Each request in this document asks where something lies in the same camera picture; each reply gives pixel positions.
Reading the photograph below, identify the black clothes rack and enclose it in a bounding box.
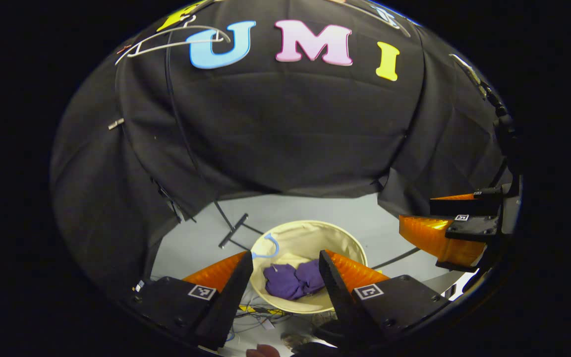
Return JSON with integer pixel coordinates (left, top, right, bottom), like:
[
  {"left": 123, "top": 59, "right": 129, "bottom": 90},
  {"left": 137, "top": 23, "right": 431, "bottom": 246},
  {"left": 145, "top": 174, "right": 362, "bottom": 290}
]
[{"left": 164, "top": 0, "right": 421, "bottom": 271}]

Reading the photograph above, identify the tangle of floor cables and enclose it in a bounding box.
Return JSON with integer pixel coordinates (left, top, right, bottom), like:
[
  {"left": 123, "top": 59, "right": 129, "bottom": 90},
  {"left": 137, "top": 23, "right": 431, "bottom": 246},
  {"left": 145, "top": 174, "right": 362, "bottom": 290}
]
[{"left": 226, "top": 297, "right": 291, "bottom": 344}]

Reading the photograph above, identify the white clothes hanger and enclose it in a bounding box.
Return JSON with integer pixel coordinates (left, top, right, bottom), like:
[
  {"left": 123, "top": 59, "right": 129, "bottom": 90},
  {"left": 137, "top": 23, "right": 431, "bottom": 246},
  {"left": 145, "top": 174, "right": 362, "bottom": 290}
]
[{"left": 114, "top": 15, "right": 231, "bottom": 66}]

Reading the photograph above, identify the cream laundry hamper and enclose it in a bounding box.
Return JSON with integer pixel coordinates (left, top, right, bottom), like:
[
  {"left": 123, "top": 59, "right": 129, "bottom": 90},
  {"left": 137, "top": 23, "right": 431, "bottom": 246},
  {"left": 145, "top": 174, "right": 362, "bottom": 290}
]
[{"left": 250, "top": 220, "right": 368, "bottom": 314}]

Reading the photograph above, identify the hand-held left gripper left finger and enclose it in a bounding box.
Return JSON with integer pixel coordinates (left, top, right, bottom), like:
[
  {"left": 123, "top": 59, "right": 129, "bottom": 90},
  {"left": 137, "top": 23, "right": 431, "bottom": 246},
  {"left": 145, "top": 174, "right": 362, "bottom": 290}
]
[{"left": 129, "top": 250, "right": 254, "bottom": 350}]

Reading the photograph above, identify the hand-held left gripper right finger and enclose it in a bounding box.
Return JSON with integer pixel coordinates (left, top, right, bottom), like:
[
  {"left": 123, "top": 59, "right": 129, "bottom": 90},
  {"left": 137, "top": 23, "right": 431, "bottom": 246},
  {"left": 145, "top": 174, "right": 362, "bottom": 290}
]
[{"left": 319, "top": 249, "right": 457, "bottom": 348}]

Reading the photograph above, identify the purple ribbed garment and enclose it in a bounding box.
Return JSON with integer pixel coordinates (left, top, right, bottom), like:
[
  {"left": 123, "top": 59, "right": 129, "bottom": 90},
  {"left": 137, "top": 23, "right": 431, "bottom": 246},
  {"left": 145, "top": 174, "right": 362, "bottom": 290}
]
[{"left": 263, "top": 259, "right": 327, "bottom": 301}]

